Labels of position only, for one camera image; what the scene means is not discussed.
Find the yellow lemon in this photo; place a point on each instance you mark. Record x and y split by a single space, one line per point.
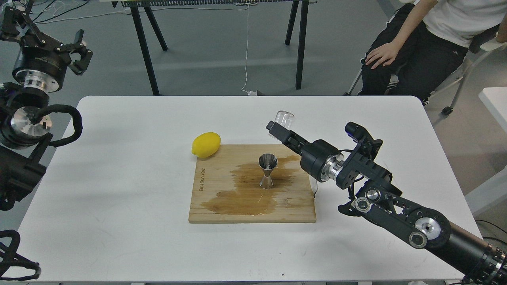
206 144

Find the clear glass cup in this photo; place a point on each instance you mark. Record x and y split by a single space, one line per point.
283 118

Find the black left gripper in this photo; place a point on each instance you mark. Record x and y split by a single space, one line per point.
32 60

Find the steel jigger measuring cup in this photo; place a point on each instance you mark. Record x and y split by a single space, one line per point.
268 162

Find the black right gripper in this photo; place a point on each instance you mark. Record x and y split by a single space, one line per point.
320 160

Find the wooden cutting board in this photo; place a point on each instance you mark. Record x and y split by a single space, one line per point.
226 187

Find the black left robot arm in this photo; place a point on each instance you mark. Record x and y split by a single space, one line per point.
25 132

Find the white side table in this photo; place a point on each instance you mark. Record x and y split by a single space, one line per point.
495 100

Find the person's right hand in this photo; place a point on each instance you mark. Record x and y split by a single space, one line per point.
383 55

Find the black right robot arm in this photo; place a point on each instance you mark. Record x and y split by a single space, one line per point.
373 197

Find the seated person white shirt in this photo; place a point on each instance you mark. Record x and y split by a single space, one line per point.
435 36

